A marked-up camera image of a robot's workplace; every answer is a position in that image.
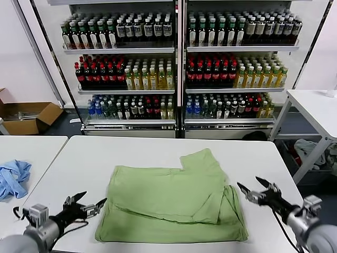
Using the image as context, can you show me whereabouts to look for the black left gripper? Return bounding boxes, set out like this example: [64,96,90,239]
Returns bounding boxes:
[52,191,108,229]

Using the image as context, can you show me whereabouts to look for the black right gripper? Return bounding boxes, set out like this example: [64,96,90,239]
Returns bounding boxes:
[236,176,296,216]

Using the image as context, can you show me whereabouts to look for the green polo shirt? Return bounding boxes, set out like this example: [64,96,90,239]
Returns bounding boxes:
[94,148,250,242]

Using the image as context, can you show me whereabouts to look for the dark plastic storage bin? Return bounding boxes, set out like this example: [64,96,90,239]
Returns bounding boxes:
[279,139,337,187]

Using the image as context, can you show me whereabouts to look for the black bag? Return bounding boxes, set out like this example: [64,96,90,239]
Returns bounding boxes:
[241,130,269,142]

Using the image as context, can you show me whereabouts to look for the grey crumpled garment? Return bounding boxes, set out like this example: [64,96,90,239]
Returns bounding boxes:
[293,139,327,167]

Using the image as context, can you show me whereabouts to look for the crumpled light blue cloth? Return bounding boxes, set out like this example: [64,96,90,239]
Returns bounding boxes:
[0,159,33,202]

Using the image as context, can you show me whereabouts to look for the pale crumpled garment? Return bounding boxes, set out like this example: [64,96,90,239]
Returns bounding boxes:
[325,143,337,178]

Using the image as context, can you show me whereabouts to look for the open cardboard box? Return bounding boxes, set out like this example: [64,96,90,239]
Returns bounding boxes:
[0,87,64,136]

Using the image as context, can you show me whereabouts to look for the silver metal parts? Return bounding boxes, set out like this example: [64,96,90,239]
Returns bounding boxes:
[3,111,40,122]

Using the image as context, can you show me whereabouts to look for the cola bottle red cap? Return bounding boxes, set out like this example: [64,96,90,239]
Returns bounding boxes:
[195,62,204,89]
[100,63,110,90]
[203,62,212,89]
[211,62,221,89]
[75,62,85,90]
[83,63,93,90]
[108,63,117,90]
[92,63,101,90]
[220,62,229,89]
[186,62,196,89]
[116,63,126,90]
[227,61,237,88]

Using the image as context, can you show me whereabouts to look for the white beverage display shelf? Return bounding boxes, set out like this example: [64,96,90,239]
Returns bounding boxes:
[181,0,314,140]
[46,0,183,140]

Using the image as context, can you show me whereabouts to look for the glass cooler door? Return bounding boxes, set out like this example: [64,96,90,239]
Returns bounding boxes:
[291,0,337,92]
[12,0,85,130]

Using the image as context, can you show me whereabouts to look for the dark bottle green cap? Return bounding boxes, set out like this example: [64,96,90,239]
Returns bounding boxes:
[97,21,108,50]
[235,17,245,47]
[216,17,226,47]
[206,17,217,47]
[62,24,71,50]
[88,22,98,50]
[70,23,80,50]
[107,21,117,50]
[187,18,197,47]
[197,17,207,47]
[226,17,236,47]
[80,22,90,50]

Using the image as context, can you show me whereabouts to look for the dark bottle beige label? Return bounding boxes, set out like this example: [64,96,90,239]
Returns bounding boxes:
[245,16,256,45]
[255,16,265,45]

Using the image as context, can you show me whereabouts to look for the dark tea bottle blue label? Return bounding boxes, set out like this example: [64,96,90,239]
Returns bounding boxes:
[283,16,293,44]
[273,16,284,44]
[264,16,274,44]
[162,17,172,42]
[116,20,125,43]
[292,16,303,44]
[143,18,153,42]
[124,19,134,43]
[153,17,163,42]
[133,18,143,43]

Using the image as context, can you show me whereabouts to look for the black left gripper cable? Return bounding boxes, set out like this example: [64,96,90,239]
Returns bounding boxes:
[52,220,90,246]

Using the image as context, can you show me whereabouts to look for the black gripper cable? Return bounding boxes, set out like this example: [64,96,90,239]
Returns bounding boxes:
[52,220,90,246]
[270,210,301,249]

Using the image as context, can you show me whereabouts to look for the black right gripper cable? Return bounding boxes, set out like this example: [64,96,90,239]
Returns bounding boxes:
[270,210,301,249]

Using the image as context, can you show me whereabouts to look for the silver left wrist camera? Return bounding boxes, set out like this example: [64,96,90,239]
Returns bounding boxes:
[22,203,50,228]

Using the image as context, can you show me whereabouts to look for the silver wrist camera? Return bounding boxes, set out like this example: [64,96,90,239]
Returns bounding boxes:
[302,195,323,220]
[22,203,50,228]

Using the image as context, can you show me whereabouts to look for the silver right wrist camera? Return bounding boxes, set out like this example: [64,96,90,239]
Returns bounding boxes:
[302,195,323,220]

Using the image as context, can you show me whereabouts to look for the black camera cable loop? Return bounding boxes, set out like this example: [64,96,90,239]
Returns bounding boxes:
[13,206,26,220]

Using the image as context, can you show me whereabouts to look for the white metal frame table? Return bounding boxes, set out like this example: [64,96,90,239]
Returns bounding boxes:
[267,89,337,186]

